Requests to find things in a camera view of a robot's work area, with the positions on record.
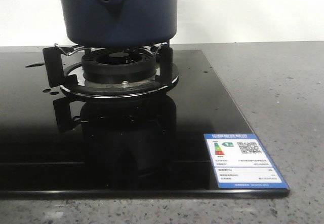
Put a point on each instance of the dark blue cooking pot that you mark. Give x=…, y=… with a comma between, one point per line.
x=119, y=23

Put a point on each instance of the black pot support grate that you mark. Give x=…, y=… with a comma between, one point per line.
x=64, y=69

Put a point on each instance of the black round gas burner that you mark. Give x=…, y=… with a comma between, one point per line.
x=113, y=67

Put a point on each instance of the blue white energy label sticker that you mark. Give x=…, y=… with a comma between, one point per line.
x=243, y=162

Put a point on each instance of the black glass gas cooktop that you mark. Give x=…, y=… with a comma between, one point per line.
x=162, y=146

